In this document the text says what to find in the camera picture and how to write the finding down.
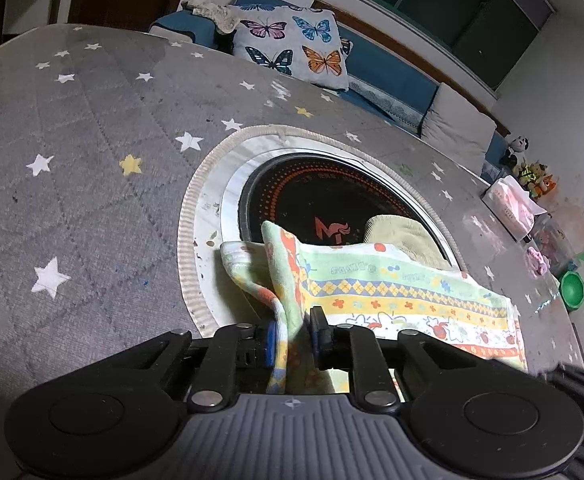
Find colourful patterned children's pants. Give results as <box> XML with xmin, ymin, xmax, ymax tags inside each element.
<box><xmin>220</xmin><ymin>221</ymin><xmax>527</xmax><ymax>394</ymax></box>

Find green plastic bowl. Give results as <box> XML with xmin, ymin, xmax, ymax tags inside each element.
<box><xmin>560</xmin><ymin>271</ymin><xmax>584</xmax><ymax>312</ymax></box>

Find round black table heater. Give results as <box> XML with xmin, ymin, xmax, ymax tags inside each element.
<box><xmin>177</xmin><ymin>125</ymin><xmax>467</xmax><ymax>337</ymax></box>

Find pink tissue box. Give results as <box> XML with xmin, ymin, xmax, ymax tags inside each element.
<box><xmin>482</xmin><ymin>176</ymin><xmax>547</xmax><ymax>242</ymax></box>

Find orange plush toys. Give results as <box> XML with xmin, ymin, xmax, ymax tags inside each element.
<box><xmin>518</xmin><ymin>162</ymin><xmax>557</xmax><ymax>200</ymax></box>

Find panda plush toy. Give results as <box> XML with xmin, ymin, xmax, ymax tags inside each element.
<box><xmin>499</xmin><ymin>136</ymin><xmax>528</xmax><ymax>171</ymax></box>

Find beige cushion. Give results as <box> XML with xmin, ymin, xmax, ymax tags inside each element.
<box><xmin>421</xmin><ymin>82</ymin><xmax>497</xmax><ymax>176</ymax></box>

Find grey star-patterned table cover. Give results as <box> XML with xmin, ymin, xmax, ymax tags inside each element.
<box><xmin>0</xmin><ymin>25</ymin><xmax>584</xmax><ymax>479</ymax></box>

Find butterfly print pillow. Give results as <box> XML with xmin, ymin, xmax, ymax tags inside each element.
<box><xmin>230</xmin><ymin>3</ymin><xmax>348</xmax><ymax>91</ymax></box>

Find cream cloth on armrest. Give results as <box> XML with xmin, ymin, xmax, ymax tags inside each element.
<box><xmin>181</xmin><ymin>0</ymin><xmax>240</xmax><ymax>35</ymax></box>

